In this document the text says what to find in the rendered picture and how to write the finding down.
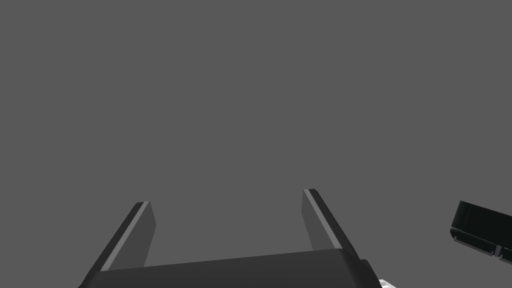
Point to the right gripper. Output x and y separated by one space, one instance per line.
482 226

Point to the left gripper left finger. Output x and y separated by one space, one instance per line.
134 240

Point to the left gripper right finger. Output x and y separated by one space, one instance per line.
316 228

